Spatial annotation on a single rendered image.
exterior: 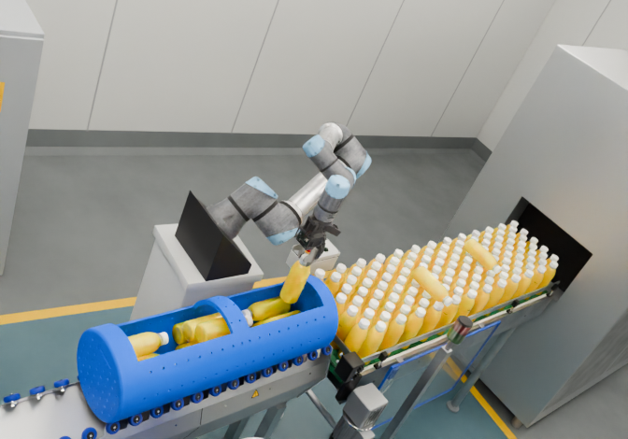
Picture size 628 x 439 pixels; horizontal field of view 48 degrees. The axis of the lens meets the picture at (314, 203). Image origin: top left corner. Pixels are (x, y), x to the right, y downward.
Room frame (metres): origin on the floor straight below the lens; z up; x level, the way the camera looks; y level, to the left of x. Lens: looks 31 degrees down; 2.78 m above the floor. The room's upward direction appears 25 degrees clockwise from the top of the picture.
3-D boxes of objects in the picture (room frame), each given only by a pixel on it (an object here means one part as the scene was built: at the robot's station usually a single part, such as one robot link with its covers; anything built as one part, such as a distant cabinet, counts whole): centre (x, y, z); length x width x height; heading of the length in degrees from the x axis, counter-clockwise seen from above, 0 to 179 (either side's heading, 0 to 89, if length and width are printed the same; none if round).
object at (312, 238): (2.00, -0.04, 1.48); 0.09 x 0.08 x 0.12; 142
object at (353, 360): (2.04, -0.38, 0.95); 0.10 x 0.07 x 0.10; 52
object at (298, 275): (2.02, -0.06, 1.24); 0.07 x 0.07 x 0.19
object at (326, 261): (2.47, -0.09, 1.05); 0.20 x 0.10 x 0.10; 142
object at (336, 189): (2.01, -0.05, 1.64); 0.09 x 0.08 x 0.11; 173
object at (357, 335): (2.15, -0.37, 0.99); 0.07 x 0.07 x 0.19
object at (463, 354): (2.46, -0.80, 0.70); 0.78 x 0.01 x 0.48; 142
